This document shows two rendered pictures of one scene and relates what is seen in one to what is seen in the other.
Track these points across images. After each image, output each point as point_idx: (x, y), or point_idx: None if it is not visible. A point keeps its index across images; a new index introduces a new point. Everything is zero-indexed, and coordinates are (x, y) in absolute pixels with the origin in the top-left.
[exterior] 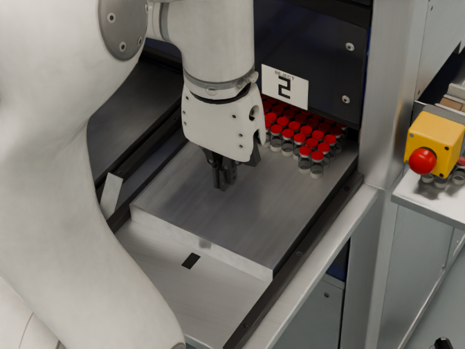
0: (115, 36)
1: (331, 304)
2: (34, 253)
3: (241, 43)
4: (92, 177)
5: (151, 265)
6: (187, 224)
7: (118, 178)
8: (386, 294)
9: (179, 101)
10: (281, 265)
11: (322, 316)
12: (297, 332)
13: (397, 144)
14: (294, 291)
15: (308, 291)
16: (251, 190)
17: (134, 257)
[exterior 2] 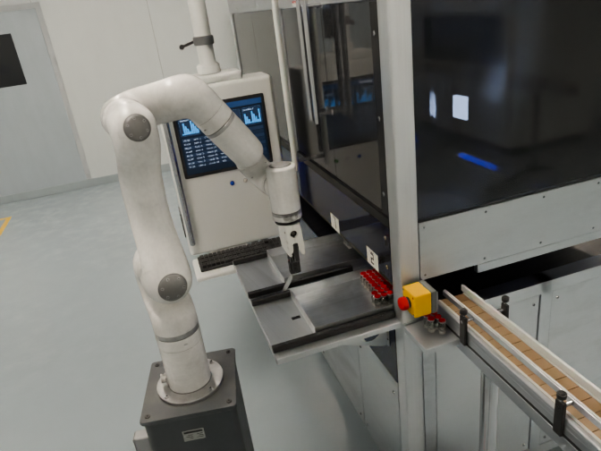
0: (128, 131)
1: (395, 399)
2: (131, 210)
3: (283, 199)
4: (158, 196)
5: (281, 313)
6: (308, 305)
7: (292, 276)
8: (426, 407)
9: (348, 263)
10: (323, 329)
11: (393, 407)
12: (388, 418)
13: None
14: (322, 342)
15: (328, 345)
16: (344, 303)
17: (278, 309)
